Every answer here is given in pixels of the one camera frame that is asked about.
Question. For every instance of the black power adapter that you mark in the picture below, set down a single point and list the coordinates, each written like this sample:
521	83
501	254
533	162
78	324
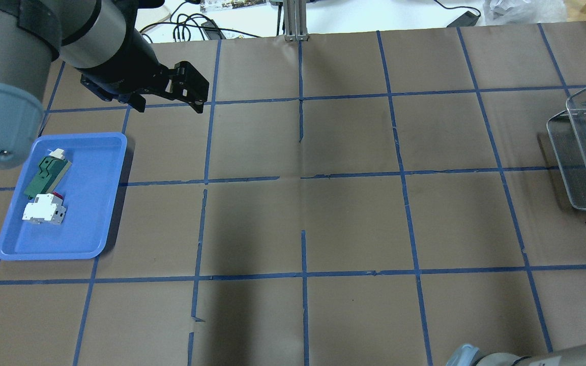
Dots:
467	19

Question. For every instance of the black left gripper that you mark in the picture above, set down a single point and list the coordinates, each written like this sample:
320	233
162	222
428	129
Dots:
129	57

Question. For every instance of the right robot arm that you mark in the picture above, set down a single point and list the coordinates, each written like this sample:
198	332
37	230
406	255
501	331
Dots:
469	355

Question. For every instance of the white electrical module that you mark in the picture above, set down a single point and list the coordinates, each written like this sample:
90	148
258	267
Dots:
45	208

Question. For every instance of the aluminium frame post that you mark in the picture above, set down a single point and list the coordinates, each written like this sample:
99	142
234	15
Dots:
295	20

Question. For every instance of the clear plastic bag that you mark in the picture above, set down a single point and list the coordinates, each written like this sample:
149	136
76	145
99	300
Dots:
523	12

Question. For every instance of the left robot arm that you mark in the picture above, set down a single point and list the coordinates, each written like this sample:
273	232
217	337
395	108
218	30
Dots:
99	40

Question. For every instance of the green terminal block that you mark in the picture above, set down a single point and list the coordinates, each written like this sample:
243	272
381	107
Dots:
51	170

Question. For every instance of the blue plastic tray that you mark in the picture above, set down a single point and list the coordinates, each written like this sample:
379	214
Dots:
89	192

